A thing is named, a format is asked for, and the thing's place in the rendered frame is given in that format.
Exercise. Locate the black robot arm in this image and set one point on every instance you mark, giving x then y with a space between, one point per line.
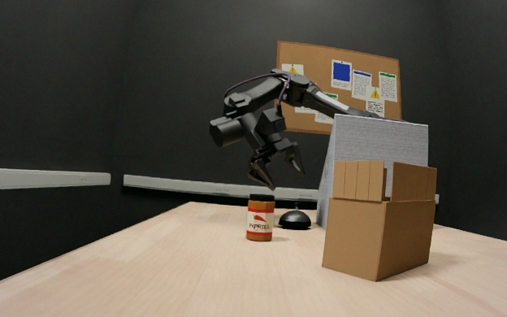
241 107

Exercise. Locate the brown cardboard box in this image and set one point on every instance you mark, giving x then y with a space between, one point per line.
374 237

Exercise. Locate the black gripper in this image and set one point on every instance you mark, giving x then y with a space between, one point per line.
260 159

